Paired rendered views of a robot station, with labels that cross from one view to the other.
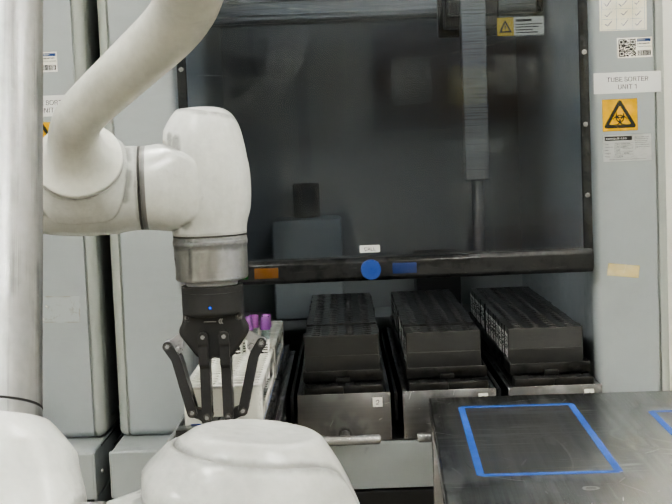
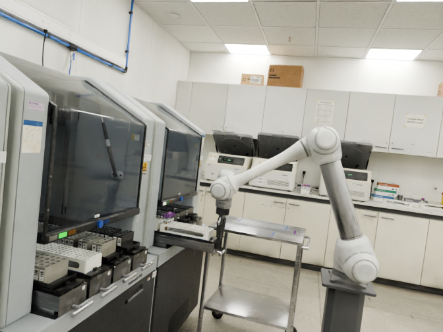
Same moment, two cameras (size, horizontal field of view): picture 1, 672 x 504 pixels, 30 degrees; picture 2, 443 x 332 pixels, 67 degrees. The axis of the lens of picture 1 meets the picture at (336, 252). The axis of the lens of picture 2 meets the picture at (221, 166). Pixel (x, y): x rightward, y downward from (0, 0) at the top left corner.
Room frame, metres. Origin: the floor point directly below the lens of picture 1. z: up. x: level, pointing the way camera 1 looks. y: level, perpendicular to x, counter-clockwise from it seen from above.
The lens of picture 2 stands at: (1.09, 1.97, 1.33)
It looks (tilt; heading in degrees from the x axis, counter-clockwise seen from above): 3 degrees down; 284
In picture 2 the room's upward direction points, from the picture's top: 6 degrees clockwise
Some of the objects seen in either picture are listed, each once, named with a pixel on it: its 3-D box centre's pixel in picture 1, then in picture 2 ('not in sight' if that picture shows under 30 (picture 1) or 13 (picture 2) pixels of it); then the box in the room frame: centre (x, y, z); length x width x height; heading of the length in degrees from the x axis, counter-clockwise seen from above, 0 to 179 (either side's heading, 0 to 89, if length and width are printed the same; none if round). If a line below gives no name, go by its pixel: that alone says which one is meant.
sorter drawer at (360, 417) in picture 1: (343, 373); not in sight; (2.11, 0.00, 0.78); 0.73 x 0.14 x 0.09; 0
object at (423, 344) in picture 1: (443, 350); (181, 215); (1.87, -0.16, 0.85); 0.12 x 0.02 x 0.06; 89
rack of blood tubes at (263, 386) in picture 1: (233, 388); (186, 230); (1.72, 0.15, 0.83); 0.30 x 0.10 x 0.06; 179
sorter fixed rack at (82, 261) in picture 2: not in sight; (61, 257); (1.98, 0.86, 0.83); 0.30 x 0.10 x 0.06; 0
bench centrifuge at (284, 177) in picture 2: not in sight; (275, 161); (1.49, -2.45, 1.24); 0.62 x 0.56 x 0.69; 90
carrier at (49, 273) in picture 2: not in sight; (54, 271); (1.88, 1.01, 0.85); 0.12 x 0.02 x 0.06; 90
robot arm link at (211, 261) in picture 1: (211, 260); (223, 202); (1.52, 0.15, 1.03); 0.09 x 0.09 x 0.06
